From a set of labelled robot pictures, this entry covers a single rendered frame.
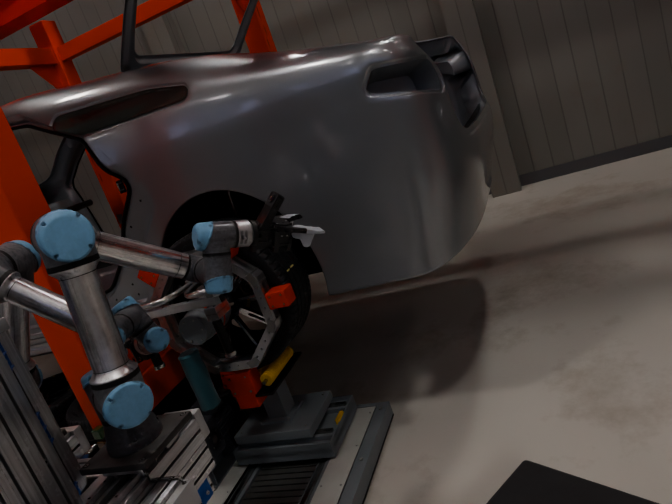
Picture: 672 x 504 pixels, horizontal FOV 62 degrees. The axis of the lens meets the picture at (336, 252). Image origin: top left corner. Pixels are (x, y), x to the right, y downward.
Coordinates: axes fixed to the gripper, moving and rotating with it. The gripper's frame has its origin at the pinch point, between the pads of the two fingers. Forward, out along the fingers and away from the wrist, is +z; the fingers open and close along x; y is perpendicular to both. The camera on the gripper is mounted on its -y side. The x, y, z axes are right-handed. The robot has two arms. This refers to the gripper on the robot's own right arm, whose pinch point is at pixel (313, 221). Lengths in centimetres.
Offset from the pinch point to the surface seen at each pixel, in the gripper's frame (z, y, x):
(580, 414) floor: 116, 80, 27
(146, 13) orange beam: 31, -62, -370
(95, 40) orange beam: -3, -37, -409
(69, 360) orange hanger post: -62, 77, -76
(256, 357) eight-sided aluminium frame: 6, 74, -49
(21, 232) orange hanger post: -74, 26, -85
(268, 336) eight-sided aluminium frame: 9, 63, -45
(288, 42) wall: 206, -53, -470
